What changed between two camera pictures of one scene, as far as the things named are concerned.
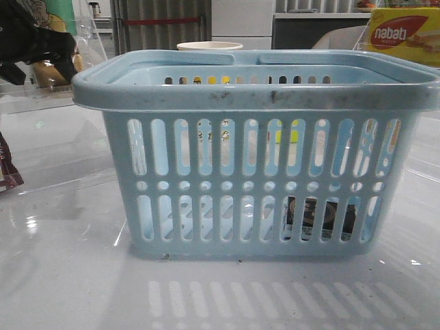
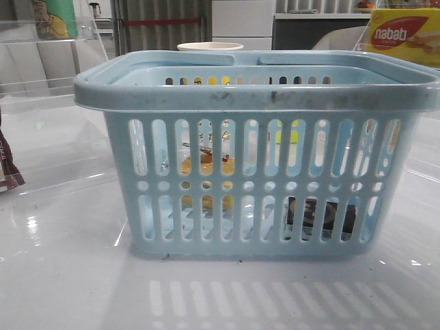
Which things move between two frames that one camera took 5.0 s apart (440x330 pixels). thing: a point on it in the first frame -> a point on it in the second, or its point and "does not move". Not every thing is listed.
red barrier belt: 129,22 does not move
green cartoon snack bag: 58,15 does not move
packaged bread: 46,74 -> 184,161
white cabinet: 248,23 does not move
